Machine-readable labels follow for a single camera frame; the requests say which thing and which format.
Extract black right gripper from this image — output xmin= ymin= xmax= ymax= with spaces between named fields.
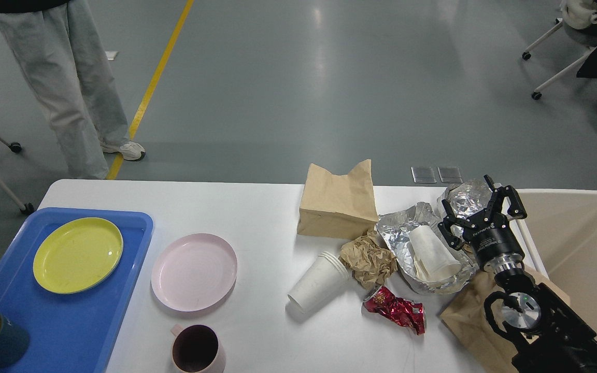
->
xmin=438 ymin=175 xmax=528 ymax=270

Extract pink plate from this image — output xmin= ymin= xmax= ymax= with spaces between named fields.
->
xmin=151 ymin=233 xmax=238 ymax=312

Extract pink mug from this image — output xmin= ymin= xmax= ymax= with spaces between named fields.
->
xmin=171 ymin=324 xmax=226 ymax=372

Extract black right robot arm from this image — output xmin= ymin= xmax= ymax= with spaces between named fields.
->
xmin=438 ymin=175 xmax=597 ymax=372

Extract crumpled foil ball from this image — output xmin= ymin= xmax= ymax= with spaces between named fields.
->
xmin=434 ymin=179 xmax=491 ymax=218

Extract white paper cup in foil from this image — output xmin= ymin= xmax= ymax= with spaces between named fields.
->
xmin=408 ymin=226 xmax=462 ymax=282

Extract metal floor socket plate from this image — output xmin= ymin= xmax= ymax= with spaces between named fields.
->
xmin=411 ymin=167 xmax=437 ymax=184

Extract aluminium foil tray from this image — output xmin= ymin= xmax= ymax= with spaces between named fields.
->
xmin=376 ymin=202 xmax=478 ymax=294

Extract flat brown paper bag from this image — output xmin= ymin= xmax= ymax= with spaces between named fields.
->
xmin=439 ymin=265 xmax=572 ymax=373

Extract beige plastic bin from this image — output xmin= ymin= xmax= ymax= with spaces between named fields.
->
xmin=516 ymin=189 xmax=597 ymax=333

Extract crushed red can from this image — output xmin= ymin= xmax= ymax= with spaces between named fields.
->
xmin=362 ymin=285 xmax=426 ymax=335

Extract crumpled brown paper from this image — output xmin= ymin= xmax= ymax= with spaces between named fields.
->
xmin=339 ymin=228 xmax=398 ymax=290

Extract stacked white paper cups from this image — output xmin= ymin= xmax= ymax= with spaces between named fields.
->
xmin=287 ymin=252 xmax=350 ymax=312

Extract yellow plate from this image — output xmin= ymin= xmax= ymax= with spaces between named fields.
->
xmin=33 ymin=217 xmax=124 ymax=294

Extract blue plastic tray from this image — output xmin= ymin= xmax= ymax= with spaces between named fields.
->
xmin=0 ymin=207 xmax=153 ymax=372

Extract person in grey trousers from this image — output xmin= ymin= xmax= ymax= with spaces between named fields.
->
xmin=0 ymin=1 xmax=146 ymax=180

